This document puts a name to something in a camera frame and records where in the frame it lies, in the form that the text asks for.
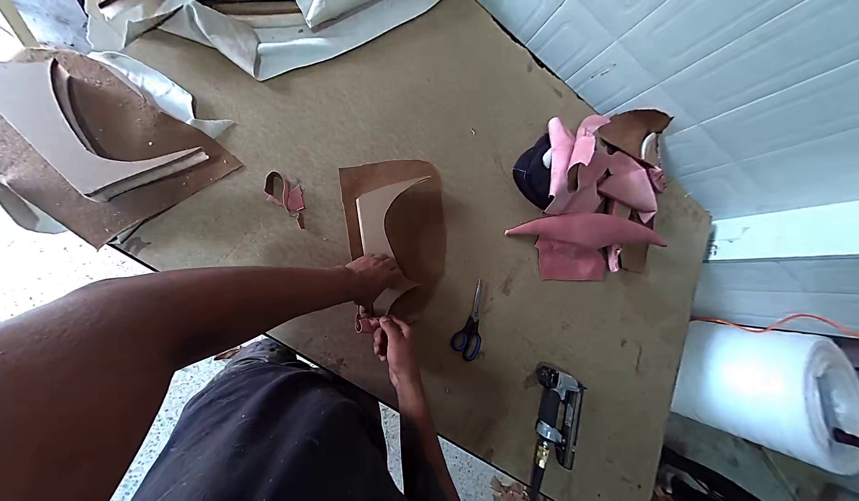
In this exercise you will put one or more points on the person's right fingers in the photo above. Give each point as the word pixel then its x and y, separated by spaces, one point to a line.
pixel 379 344

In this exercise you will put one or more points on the beige curved board piece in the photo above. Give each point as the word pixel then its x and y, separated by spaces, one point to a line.
pixel 376 222

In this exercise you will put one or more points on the looped pink leather scrap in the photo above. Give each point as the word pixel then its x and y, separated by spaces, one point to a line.
pixel 293 200

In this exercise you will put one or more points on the pile of leather scraps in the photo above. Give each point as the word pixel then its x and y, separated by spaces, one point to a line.
pixel 589 226

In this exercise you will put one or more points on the small pink leather strip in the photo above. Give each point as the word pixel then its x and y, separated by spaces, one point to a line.
pixel 366 325

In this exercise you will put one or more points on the person's right forearm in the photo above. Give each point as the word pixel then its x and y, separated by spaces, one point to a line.
pixel 427 435

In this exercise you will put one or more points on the person's left hand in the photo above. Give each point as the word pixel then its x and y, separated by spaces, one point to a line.
pixel 373 277

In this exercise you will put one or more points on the brown and cream layered boards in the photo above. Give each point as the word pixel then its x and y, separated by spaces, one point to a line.
pixel 269 14

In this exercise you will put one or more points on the person's legs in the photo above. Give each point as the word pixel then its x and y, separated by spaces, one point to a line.
pixel 283 431

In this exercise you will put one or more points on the large white plastic roll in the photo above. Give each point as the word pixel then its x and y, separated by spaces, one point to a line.
pixel 749 383

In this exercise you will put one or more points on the person's left forearm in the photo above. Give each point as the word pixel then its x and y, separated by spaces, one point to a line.
pixel 192 313

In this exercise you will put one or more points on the thick beige curved boards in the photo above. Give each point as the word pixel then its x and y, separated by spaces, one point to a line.
pixel 46 125

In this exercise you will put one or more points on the large brown leather sheet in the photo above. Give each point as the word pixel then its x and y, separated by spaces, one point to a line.
pixel 147 184

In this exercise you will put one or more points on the person's left fingers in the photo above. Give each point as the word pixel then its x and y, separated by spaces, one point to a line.
pixel 386 260

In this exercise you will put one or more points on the person's right thumb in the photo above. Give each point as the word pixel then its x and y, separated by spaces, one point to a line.
pixel 389 325

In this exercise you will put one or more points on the navy blue cap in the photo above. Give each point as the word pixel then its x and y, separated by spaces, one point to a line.
pixel 531 174

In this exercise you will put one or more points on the brown rounded leather piece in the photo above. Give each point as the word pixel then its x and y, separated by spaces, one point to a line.
pixel 419 229

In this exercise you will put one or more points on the person's right hand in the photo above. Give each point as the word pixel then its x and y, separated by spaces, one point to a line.
pixel 401 353

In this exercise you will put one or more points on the whitish crumpled fabric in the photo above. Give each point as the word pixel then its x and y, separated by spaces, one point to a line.
pixel 151 80

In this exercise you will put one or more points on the long whitish fabric sheet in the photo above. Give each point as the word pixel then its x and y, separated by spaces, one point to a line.
pixel 297 55

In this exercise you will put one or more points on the black and silver staple gun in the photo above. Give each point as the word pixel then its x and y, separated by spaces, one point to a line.
pixel 549 410

